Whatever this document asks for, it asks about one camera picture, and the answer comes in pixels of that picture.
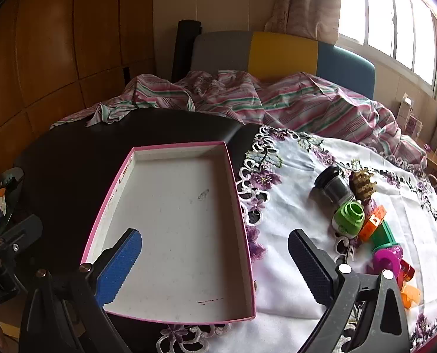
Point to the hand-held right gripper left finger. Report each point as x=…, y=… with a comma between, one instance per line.
x=119, y=268

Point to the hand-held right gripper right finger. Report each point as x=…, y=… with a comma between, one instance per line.
x=310, y=268

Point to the light green toy block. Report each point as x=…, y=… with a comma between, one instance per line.
x=347, y=220

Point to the orange toy block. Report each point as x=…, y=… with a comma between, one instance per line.
x=373, y=225

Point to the pink cardboard box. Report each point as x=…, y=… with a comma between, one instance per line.
x=174, y=209

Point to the dark green toy block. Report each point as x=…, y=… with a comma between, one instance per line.
x=387, y=236

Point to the red toy block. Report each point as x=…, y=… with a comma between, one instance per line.
x=406, y=270

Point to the gold pinecone ornament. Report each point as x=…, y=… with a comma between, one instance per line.
x=362, y=184

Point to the yellow toy block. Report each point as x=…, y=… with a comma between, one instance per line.
x=411, y=296

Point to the white embroidered tablecloth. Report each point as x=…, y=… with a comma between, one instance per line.
x=295, y=191

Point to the wooden wardrobe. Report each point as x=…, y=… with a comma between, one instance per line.
x=56, y=62

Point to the wooden side table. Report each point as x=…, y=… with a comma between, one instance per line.
x=436, y=163

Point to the striped pink green blanket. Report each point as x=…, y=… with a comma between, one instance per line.
x=277, y=99

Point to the small pink carton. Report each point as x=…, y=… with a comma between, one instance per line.
x=414, y=127

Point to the white carton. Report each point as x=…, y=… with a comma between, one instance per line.
x=406, y=106

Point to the grey yellow blue headboard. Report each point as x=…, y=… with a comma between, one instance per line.
x=284, y=55

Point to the window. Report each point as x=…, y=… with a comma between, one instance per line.
x=387, y=18

